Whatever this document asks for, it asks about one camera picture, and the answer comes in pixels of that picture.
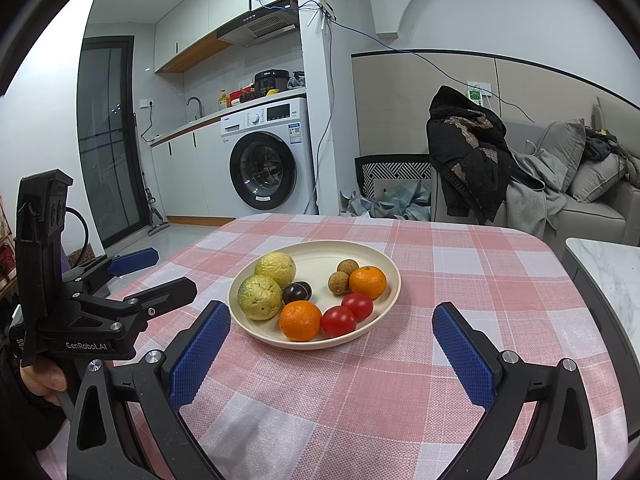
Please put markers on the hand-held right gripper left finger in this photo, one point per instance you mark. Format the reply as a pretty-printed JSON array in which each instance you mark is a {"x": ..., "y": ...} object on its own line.
[{"x": 197, "y": 355}]

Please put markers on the dark glass door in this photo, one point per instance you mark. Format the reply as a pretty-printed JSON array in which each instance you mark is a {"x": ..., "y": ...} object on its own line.
[{"x": 107, "y": 145}]

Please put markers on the crumpled plastic bags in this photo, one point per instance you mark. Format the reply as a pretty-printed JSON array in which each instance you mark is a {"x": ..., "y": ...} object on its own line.
[{"x": 400, "y": 202}]

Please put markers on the small brown longan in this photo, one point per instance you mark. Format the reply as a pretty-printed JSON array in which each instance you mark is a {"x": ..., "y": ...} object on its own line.
[{"x": 347, "y": 266}]

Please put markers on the steel faucet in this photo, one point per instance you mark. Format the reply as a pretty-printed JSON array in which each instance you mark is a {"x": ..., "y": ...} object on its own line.
[{"x": 196, "y": 105}]

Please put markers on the large brown longan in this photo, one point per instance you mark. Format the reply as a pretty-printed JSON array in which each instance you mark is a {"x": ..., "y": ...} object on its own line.
[{"x": 339, "y": 284}]

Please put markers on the pink checked tablecloth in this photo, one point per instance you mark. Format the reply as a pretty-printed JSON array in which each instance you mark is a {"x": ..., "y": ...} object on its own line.
[{"x": 350, "y": 400}]

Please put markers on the red container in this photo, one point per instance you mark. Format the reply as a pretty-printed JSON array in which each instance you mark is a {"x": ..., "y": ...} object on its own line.
[{"x": 244, "y": 96}]

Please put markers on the person's left hand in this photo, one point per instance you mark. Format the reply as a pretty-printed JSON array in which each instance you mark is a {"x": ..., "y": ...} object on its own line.
[{"x": 45, "y": 380}]

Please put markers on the white wall cabinet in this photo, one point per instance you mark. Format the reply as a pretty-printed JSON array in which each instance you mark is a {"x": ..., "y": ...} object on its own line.
[{"x": 200, "y": 15}]

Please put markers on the black patterned jacket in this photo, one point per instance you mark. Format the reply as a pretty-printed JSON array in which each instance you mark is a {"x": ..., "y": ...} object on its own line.
[{"x": 465, "y": 160}]

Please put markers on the black rice cooker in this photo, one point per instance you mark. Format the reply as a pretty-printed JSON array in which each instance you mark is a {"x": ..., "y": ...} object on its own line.
[{"x": 271, "y": 82}]

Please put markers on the grey mop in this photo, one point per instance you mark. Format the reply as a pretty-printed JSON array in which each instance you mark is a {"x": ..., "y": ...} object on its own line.
[{"x": 152, "y": 210}]

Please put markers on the yellow bottle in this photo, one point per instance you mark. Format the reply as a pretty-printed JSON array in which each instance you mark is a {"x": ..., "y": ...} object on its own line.
[{"x": 223, "y": 101}]

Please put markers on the white wall power strip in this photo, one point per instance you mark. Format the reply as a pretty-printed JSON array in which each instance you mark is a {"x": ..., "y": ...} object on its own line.
[{"x": 479, "y": 92}]

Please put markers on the yellow-green guava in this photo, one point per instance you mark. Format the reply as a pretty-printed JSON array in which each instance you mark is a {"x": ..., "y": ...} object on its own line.
[{"x": 275, "y": 267}]

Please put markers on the dark clothes pile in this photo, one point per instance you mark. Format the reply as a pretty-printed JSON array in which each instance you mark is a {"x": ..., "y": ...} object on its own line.
[{"x": 607, "y": 147}]

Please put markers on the orange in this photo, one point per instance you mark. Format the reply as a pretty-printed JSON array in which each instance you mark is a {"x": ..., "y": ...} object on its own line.
[
  {"x": 368, "y": 281},
  {"x": 300, "y": 321}
]

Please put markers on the grey cloth bundle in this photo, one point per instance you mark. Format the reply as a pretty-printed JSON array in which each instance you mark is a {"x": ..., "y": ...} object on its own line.
[{"x": 296, "y": 80}]

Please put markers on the grey blanket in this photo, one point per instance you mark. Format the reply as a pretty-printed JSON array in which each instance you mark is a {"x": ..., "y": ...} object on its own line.
[{"x": 530, "y": 200}]

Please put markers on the steel range hood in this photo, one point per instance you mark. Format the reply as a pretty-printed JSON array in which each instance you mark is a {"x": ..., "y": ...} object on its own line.
[{"x": 260, "y": 25}]

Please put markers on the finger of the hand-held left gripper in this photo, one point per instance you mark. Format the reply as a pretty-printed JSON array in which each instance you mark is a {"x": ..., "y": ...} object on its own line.
[
  {"x": 135, "y": 259},
  {"x": 170, "y": 292}
]

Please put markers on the grey sofa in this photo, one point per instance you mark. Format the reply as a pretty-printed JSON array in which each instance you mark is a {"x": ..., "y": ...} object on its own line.
[{"x": 595, "y": 220}]

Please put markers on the grey pillow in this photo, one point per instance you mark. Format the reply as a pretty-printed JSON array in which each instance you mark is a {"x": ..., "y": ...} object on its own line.
[
  {"x": 560, "y": 152},
  {"x": 597, "y": 177}
]

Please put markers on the white washing machine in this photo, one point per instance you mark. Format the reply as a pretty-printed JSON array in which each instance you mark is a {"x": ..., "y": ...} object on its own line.
[{"x": 270, "y": 125}]

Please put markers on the white kitchen base cabinet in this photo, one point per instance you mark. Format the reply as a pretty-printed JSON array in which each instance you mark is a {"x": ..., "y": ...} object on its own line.
[{"x": 185, "y": 175}]

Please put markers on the green striped guava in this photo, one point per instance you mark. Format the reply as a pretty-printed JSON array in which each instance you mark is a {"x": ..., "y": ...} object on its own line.
[{"x": 259, "y": 297}]

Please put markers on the red tomato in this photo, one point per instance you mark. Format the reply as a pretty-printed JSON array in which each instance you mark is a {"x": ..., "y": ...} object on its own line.
[
  {"x": 338, "y": 322},
  {"x": 359, "y": 305}
]

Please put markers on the black white patterned box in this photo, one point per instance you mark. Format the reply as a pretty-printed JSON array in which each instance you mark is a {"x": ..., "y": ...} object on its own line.
[{"x": 395, "y": 170}]

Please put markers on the marble side table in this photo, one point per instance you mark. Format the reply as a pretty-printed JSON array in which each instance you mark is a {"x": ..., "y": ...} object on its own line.
[{"x": 615, "y": 270}]

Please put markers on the dark purple plum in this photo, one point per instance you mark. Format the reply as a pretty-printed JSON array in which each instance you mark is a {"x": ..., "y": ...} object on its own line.
[{"x": 297, "y": 292}]

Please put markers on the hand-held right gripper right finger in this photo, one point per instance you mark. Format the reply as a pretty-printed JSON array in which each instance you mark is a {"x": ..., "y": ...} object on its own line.
[{"x": 462, "y": 355}]

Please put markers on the cream round plate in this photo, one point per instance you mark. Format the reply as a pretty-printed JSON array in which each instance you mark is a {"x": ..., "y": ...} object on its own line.
[{"x": 320, "y": 260}]

